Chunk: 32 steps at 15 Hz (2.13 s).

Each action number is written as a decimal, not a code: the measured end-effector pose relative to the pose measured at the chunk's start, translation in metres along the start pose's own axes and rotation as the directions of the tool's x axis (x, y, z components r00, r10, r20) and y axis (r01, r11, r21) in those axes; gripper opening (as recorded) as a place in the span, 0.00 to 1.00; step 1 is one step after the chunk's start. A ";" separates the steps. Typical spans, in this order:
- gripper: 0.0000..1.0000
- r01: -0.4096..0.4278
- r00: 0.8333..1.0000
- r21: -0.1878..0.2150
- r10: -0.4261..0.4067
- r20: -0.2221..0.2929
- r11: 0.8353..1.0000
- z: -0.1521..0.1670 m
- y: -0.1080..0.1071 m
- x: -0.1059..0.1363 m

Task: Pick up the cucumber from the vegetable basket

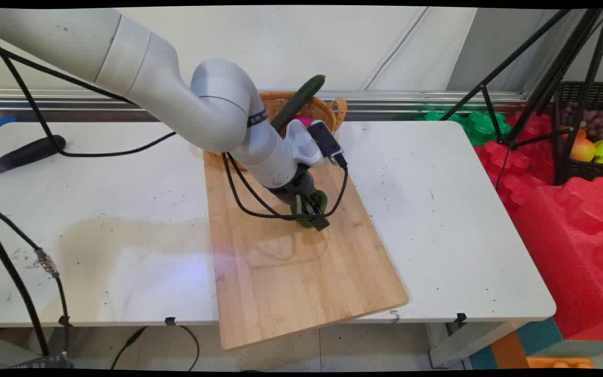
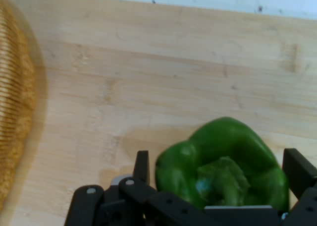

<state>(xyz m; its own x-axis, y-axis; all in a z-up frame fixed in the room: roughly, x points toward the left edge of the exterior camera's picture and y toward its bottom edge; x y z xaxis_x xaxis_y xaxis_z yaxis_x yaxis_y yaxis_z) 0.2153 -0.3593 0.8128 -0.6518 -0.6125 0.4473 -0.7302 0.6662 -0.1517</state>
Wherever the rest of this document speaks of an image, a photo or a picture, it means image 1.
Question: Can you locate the white ribbed camera mount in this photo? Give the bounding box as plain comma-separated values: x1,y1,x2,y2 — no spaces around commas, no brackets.
285,119,328,168

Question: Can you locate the dark purple eggplant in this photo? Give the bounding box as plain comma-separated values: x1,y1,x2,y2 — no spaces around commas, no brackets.
0,135,66,175

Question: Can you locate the round green vegetable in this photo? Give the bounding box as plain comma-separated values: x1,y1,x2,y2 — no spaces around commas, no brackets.
290,190,328,228

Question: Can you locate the thick black cable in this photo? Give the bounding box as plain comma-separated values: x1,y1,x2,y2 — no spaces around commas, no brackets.
0,215,52,358

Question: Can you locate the purple grape bunch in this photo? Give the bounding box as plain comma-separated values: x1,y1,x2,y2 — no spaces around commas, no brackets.
561,102,603,141

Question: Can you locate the wooden cutting board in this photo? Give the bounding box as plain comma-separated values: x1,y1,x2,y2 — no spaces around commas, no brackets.
203,152,409,351

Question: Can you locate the aluminium window rail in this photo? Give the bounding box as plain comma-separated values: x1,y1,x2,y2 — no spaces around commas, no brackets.
0,88,528,114

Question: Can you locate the thin black floor cable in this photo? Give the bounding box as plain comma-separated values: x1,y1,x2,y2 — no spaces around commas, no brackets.
110,325,200,371

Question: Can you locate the large red foam block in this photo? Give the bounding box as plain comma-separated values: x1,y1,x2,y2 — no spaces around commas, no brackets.
511,177,603,341

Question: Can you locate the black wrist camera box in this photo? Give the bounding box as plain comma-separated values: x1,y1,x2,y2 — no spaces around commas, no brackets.
308,120,348,169

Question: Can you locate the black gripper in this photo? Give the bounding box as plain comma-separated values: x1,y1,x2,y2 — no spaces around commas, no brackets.
269,165,331,232

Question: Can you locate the white table leg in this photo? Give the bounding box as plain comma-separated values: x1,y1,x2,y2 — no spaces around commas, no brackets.
427,320,525,369

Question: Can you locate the green foam block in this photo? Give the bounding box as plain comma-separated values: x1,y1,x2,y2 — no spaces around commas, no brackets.
416,107,512,147

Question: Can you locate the long dark green cucumber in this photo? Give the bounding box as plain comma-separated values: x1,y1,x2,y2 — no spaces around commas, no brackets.
270,74,327,132

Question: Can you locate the black curved table cable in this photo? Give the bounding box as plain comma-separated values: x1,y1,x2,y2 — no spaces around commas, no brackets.
0,30,177,158

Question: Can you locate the teal and orange floor mat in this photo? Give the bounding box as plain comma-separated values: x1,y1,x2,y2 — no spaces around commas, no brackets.
469,317,595,370

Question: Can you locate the black taut arm cable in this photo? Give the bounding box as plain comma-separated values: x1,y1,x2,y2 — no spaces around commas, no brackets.
0,37,135,104

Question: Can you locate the black plastic fruit basket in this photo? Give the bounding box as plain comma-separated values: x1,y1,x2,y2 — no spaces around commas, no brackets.
552,81,603,184

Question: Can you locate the black cable with metal connector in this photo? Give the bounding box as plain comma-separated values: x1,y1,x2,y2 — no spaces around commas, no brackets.
0,202,73,357

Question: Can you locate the black camera tripod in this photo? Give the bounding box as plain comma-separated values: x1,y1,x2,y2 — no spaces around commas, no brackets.
440,8,603,190

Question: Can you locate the yellow red apple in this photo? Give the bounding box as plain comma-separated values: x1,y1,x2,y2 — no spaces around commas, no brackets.
569,138,597,162

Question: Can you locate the black looped camera cable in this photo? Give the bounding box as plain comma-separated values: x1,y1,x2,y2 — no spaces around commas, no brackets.
221,152,349,220

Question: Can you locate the woven wicker basket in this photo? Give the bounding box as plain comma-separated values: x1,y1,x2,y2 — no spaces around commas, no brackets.
203,92,348,172

